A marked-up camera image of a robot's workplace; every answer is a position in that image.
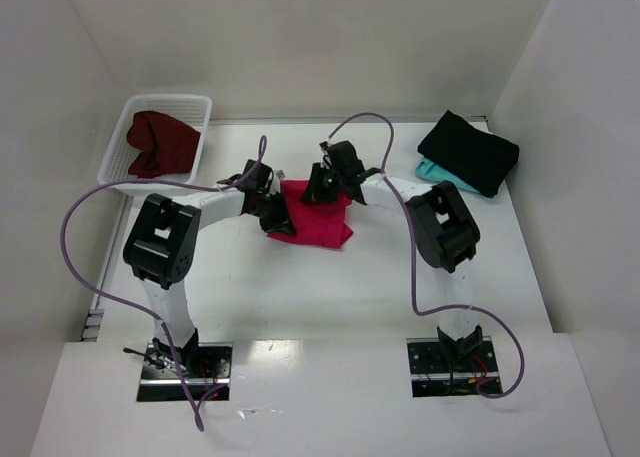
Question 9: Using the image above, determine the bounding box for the pink t shirt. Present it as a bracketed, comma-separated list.
[268, 180, 353, 250]

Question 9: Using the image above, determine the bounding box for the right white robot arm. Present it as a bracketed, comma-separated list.
[301, 141, 483, 368]

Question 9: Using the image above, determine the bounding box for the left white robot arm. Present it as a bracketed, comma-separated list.
[123, 160, 296, 372]

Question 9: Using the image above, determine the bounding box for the teal folded t shirt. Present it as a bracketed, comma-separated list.
[415, 158, 479, 194]

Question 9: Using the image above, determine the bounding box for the dark red t shirt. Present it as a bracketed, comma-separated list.
[126, 111, 200, 178]

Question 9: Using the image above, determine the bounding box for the white plastic basket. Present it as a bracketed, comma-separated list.
[97, 94, 212, 195]

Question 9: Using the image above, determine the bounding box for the black folded t shirt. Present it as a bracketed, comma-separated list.
[417, 111, 520, 198]

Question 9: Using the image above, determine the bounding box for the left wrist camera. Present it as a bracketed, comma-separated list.
[269, 170, 285, 194]

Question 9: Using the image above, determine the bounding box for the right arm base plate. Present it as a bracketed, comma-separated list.
[407, 337, 503, 398]

